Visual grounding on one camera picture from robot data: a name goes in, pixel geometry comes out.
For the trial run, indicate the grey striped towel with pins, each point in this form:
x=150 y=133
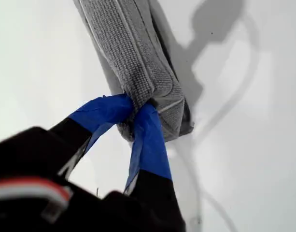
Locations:
x=128 y=48

